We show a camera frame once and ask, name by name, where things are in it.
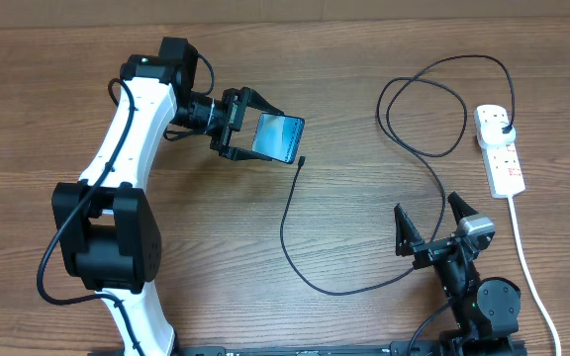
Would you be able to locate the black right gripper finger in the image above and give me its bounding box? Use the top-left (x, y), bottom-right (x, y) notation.
top-left (447, 192), bottom-right (478, 224)
top-left (394, 205), bottom-right (424, 256)

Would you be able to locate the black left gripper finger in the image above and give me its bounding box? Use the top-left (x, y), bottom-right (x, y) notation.
top-left (225, 146), bottom-right (272, 161)
top-left (246, 88), bottom-right (283, 116)

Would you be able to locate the white-screen smartphone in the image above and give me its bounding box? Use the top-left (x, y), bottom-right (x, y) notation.
top-left (251, 113), bottom-right (305, 164)

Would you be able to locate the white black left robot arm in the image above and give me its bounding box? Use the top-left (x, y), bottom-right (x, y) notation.
top-left (37, 37), bottom-right (282, 355)

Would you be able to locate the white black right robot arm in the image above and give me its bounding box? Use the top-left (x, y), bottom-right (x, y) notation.
top-left (390, 193), bottom-right (527, 355)

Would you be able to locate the white charger plug adapter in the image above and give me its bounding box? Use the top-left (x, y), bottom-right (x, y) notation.
top-left (477, 122), bottom-right (517, 149)

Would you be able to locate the white power strip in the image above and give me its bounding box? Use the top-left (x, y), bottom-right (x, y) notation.
top-left (474, 104), bottom-right (525, 199)

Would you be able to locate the white power strip cord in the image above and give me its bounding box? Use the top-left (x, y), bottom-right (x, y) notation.
top-left (506, 195), bottom-right (563, 356)

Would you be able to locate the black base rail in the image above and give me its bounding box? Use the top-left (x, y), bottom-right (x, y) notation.
top-left (87, 341), bottom-right (528, 356)

